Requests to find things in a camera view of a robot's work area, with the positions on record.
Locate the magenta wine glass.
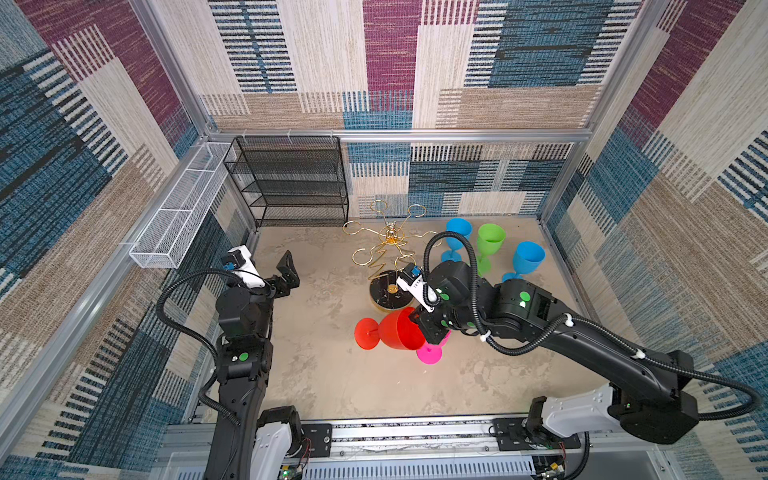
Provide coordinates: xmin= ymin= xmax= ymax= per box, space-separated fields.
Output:
xmin=416 ymin=332 xmax=451 ymax=365

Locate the red wine glass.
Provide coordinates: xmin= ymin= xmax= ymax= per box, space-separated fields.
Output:
xmin=354 ymin=307 xmax=426 ymax=351

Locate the blue wine glass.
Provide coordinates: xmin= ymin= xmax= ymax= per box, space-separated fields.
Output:
xmin=440 ymin=217 xmax=474 ymax=265
xmin=502 ymin=241 xmax=546 ymax=281

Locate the green front wine glass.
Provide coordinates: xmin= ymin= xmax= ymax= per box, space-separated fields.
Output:
xmin=476 ymin=223 xmax=506 ymax=276

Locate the blue front wine glass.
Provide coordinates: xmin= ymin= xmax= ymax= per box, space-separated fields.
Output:
xmin=502 ymin=241 xmax=546 ymax=281

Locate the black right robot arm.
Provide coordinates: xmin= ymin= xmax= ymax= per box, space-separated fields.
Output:
xmin=398 ymin=261 xmax=703 ymax=445

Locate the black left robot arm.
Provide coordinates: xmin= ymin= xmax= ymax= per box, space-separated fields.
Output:
xmin=203 ymin=246 xmax=304 ymax=479

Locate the gold wine glass rack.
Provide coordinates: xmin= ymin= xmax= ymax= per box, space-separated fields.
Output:
xmin=342 ymin=199 xmax=434 ymax=311

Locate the black mesh shelf rack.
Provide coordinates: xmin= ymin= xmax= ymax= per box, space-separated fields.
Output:
xmin=224 ymin=136 xmax=349 ymax=228

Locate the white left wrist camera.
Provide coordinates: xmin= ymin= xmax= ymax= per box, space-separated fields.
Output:
xmin=221 ymin=245 xmax=266 ymax=288

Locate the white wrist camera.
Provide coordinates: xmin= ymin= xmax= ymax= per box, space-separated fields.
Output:
xmin=221 ymin=245 xmax=266 ymax=288
xmin=396 ymin=263 xmax=440 ymax=313

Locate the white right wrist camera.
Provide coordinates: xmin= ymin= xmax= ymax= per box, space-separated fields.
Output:
xmin=396 ymin=263 xmax=440 ymax=313

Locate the black left corrugated cable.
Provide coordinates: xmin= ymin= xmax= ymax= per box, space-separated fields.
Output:
xmin=155 ymin=268 xmax=253 ymax=427

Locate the black corrugated cable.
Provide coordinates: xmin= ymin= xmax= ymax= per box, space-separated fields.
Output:
xmin=422 ymin=231 xmax=763 ymax=480
xmin=155 ymin=268 xmax=253 ymax=427

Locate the white wire basket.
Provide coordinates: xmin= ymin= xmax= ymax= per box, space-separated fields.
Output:
xmin=130 ymin=142 xmax=230 ymax=269

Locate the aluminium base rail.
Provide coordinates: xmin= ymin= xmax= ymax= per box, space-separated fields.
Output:
xmin=161 ymin=413 xmax=667 ymax=480

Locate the black right corrugated cable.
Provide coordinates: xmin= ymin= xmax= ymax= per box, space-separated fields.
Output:
xmin=422 ymin=231 xmax=763 ymax=480

